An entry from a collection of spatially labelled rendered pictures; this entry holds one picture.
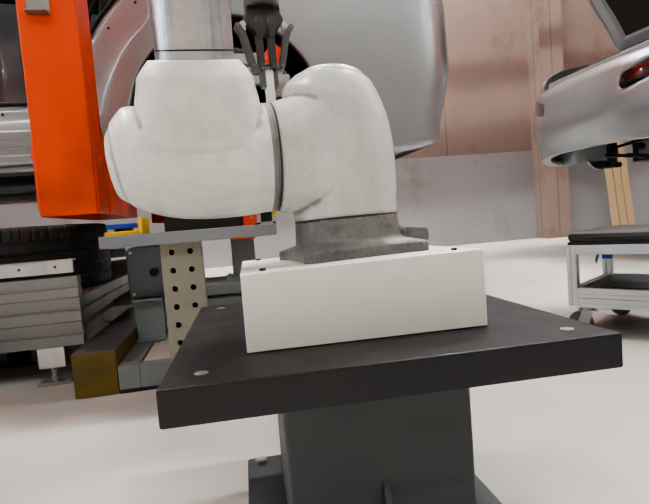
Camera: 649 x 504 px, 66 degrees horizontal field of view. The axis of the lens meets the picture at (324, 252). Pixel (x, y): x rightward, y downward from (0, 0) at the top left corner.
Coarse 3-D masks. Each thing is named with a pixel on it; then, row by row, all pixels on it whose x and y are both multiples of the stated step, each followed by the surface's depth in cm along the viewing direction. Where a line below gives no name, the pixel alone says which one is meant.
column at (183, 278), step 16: (176, 256) 127; (192, 256) 128; (176, 272) 128; (192, 272) 128; (176, 288) 130; (192, 288) 130; (176, 304) 130; (192, 304) 131; (176, 320) 128; (192, 320) 129; (176, 336) 128; (176, 352) 129
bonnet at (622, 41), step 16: (592, 0) 419; (608, 0) 412; (624, 0) 402; (640, 0) 391; (608, 16) 419; (624, 16) 410; (640, 16) 400; (608, 32) 430; (624, 32) 419; (640, 32) 406; (624, 48) 425
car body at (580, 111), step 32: (608, 64) 312; (640, 64) 290; (544, 96) 376; (576, 96) 335; (608, 96) 309; (640, 96) 291; (544, 128) 374; (576, 128) 339; (608, 128) 315; (640, 128) 297; (544, 160) 397; (576, 160) 405; (608, 160) 417; (640, 160) 442
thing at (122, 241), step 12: (216, 228) 126; (228, 228) 126; (240, 228) 127; (252, 228) 127; (264, 228) 128; (108, 240) 121; (120, 240) 121; (132, 240) 122; (144, 240) 122; (156, 240) 123; (168, 240) 123; (180, 240) 124; (192, 240) 125; (204, 240) 125
